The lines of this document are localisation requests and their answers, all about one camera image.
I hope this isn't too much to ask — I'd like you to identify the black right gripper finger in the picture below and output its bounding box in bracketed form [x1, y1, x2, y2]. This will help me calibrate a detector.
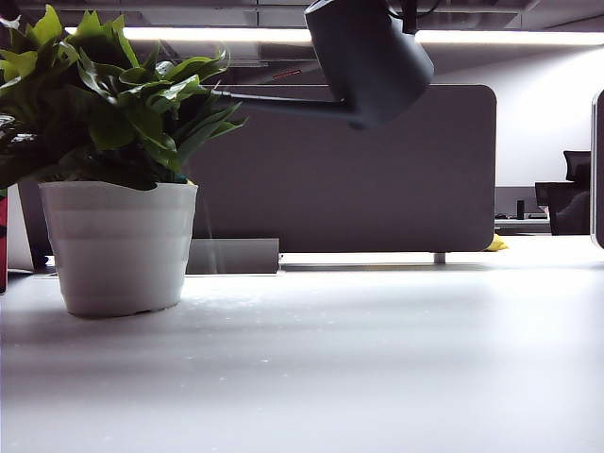
[400, 0, 419, 36]

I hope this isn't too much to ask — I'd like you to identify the dark grey watering can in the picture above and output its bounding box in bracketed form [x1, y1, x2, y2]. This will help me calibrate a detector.
[211, 0, 436, 132]

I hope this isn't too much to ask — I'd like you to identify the green leafy plant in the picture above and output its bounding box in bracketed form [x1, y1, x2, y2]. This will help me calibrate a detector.
[0, 4, 249, 192]

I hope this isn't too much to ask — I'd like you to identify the white ribbed plant pot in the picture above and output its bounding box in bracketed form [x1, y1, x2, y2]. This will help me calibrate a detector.
[38, 180, 199, 318]

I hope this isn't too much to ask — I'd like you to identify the grey desk partition panel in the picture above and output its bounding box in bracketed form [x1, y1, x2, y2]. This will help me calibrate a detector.
[186, 83, 497, 254]

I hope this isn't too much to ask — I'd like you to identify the long ceiling light strip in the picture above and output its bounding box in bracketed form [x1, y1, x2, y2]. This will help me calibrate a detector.
[63, 26, 604, 47]

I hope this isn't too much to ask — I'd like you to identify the grey background desk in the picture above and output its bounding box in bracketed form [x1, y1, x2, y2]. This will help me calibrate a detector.
[494, 186, 552, 236]

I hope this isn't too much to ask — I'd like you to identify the dark divider panel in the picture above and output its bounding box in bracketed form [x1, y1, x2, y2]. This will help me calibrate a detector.
[17, 180, 54, 269]

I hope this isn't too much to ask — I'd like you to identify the white leaning board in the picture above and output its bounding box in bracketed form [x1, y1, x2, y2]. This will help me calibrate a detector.
[6, 183, 35, 273]

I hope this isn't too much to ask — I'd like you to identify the red object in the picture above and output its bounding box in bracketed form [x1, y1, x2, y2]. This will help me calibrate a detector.
[0, 188, 9, 294]

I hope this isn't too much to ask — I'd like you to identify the grey metal cable box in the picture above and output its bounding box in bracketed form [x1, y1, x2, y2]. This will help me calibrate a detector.
[186, 238, 280, 275]

